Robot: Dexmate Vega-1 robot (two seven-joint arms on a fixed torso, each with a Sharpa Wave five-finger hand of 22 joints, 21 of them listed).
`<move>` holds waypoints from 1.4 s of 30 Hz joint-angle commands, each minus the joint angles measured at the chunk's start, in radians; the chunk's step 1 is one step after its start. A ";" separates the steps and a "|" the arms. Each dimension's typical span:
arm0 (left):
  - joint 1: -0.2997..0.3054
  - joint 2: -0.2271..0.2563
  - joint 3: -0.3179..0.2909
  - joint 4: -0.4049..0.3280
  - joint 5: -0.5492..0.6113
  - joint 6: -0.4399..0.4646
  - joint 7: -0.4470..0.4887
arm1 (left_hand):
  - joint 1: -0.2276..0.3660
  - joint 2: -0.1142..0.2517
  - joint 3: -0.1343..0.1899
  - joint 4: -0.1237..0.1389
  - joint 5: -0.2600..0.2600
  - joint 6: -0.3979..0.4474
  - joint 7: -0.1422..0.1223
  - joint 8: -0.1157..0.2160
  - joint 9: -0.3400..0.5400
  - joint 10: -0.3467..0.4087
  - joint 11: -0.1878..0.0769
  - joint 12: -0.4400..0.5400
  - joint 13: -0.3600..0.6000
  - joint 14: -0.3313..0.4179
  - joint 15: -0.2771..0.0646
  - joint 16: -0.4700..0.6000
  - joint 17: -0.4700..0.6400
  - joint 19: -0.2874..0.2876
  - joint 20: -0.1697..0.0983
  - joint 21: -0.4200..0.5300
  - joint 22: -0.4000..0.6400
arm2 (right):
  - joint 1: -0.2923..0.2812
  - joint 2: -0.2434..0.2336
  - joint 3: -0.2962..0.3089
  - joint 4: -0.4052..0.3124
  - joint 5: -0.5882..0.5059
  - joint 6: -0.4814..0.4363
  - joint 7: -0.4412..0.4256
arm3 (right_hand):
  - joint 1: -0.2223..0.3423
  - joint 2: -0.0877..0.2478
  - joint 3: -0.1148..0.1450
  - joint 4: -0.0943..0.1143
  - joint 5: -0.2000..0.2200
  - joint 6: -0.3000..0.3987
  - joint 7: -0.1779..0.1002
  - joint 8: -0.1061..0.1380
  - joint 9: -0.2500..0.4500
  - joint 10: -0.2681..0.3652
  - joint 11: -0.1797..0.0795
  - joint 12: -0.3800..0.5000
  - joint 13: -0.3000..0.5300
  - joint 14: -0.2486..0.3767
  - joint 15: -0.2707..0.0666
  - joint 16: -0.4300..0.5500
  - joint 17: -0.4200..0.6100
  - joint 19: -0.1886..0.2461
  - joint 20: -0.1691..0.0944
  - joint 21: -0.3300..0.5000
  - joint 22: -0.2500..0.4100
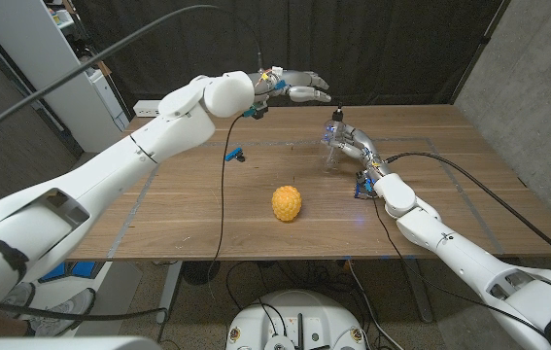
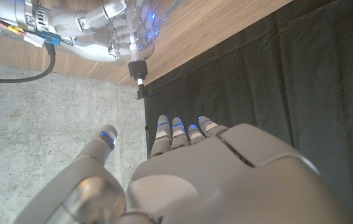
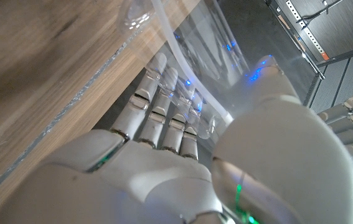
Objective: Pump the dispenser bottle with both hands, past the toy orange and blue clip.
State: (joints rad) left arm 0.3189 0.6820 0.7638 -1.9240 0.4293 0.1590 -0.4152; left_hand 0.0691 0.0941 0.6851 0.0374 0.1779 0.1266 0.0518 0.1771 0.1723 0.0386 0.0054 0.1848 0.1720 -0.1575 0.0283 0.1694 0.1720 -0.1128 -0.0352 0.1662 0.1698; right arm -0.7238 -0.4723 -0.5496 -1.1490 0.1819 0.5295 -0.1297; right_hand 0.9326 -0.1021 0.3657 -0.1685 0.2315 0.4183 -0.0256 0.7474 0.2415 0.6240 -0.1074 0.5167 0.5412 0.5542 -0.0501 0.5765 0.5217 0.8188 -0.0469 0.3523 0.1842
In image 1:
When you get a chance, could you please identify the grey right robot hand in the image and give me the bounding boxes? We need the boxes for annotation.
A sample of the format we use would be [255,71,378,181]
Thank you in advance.
[321,121,393,179]

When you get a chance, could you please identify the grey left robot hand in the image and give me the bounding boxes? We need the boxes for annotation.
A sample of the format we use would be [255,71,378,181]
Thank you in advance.
[282,70,332,104]

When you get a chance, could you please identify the clear pump dispenser bottle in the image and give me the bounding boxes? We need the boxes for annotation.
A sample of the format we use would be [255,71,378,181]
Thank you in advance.
[322,102,349,172]

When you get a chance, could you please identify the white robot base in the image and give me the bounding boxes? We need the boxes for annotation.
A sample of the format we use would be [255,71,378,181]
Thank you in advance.
[225,290,367,350]

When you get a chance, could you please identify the yellow bumpy toy orange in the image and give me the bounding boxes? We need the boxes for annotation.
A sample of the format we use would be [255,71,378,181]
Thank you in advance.
[271,185,303,223]

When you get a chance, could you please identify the black fabric curtain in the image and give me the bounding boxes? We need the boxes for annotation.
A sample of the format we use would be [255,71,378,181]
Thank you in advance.
[71,0,504,109]

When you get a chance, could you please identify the grey table leg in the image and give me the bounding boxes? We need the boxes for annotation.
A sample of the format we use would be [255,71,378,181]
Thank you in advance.
[400,258,435,325]
[155,261,184,326]

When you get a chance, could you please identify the white power strip box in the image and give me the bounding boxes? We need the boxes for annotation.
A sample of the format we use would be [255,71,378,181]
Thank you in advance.
[132,99,162,119]

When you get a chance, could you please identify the black round fan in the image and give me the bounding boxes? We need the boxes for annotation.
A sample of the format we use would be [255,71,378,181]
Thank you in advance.
[181,261,222,287]

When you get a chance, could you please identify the white cabinet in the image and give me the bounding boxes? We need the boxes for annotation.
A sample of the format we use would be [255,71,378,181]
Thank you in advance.
[0,0,130,154]

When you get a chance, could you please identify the blue black floor device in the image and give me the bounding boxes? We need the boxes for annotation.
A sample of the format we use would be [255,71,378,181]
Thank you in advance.
[39,261,104,283]

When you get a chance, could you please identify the grey sneaker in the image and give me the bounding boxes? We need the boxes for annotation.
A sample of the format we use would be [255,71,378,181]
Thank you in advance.
[29,287,96,336]
[0,281,36,317]

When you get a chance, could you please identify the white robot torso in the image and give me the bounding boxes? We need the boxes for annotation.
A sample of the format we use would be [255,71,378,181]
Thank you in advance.
[0,334,162,350]

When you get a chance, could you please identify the person's leg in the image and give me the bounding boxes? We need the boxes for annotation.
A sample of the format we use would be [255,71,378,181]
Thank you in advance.
[0,310,31,339]

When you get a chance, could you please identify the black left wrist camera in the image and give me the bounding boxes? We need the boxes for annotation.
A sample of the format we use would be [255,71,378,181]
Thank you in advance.
[243,104,270,121]

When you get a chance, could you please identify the thick black cable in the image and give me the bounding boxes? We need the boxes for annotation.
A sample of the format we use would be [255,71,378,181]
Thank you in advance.
[0,3,264,344]
[384,152,551,278]

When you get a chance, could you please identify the thin black cable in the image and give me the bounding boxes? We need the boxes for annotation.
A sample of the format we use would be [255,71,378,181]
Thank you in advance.
[205,112,247,293]
[371,197,548,336]

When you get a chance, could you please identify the grey floor cable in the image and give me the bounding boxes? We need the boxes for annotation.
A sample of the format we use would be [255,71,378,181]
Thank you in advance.
[346,260,393,350]

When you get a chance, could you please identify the black curtain frame pole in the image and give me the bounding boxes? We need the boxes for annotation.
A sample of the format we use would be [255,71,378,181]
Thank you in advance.
[448,0,519,104]

